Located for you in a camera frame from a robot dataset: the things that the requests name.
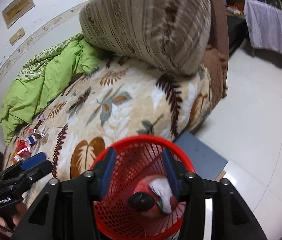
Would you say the red plastic mesh basket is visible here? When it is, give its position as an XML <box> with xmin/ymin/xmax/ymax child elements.
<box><xmin>94</xmin><ymin>135</ymin><xmax>195</xmax><ymax>239</ymax></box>

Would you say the white crumpled paper trash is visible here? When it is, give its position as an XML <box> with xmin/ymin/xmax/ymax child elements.
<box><xmin>149</xmin><ymin>177</ymin><xmax>173</xmax><ymax>214</ymax></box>

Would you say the black trash lump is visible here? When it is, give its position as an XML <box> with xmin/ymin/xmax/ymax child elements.
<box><xmin>127</xmin><ymin>192</ymin><xmax>155</xmax><ymax>212</ymax></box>

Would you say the person's hand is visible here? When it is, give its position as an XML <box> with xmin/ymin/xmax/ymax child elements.
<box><xmin>0</xmin><ymin>202</ymin><xmax>28</xmax><ymax>233</ymax></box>

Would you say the red snack wrapper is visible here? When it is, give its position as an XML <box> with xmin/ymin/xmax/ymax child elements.
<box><xmin>15</xmin><ymin>139</ymin><xmax>33</xmax><ymax>159</ymax></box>

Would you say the red white blue wrapper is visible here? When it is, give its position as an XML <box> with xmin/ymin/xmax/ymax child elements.
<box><xmin>25</xmin><ymin>135</ymin><xmax>37</xmax><ymax>147</ymax></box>

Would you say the orange snack wrapper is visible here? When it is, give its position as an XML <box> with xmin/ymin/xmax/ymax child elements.
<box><xmin>12</xmin><ymin>152</ymin><xmax>24</xmax><ymax>164</ymax></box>

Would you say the grey blue floor mat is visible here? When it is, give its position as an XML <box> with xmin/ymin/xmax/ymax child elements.
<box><xmin>174</xmin><ymin>131</ymin><xmax>228</xmax><ymax>181</ymax></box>

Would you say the red plastic bag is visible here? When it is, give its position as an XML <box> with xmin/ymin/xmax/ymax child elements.
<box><xmin>127</xmin><ymin>174</ymin><xmax>178</xmax><ymax>219</ymax></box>

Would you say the leaf pattern fleece blanket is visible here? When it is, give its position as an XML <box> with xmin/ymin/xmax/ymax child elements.
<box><xmin>3</xmin><ymin>55</ymin><xmax>213</xmax><ymax>203</ymax></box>

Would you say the green quilt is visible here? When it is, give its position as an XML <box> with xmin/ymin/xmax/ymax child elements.
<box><xmin>0</xmin><ymin>33</ymin><xmax>105</xmax><ymax>144</ymax></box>

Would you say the striped beige brown pillow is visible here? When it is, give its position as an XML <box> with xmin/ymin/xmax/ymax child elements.
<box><xmin>79</xmin><ymin>0</ymin><xmax>211</xmax><ymax>76</ymax></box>

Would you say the lavender cloth covered table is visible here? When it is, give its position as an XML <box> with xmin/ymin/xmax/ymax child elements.
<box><xmin>243</xmin><ymin>0</ymin><xmax>282</xmax><ymax>55</ymax></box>

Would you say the brown bed frame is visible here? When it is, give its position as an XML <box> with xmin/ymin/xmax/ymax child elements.
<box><xmin>203</xmin><ymin>0</ymin><xmax>229</xmax><ymax>108</ymax></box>

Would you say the beige wall switch plate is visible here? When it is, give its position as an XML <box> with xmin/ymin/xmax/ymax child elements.
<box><xmin>9</xmin><ymin>28</ymin><xmax>25</xmax><ymax>46</ymax></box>

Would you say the framed wall picture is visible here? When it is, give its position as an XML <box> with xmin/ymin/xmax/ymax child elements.
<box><xmin>2</xmin><ymin>0</ymin><xmax>35</xmax><ymax>29</ymax></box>

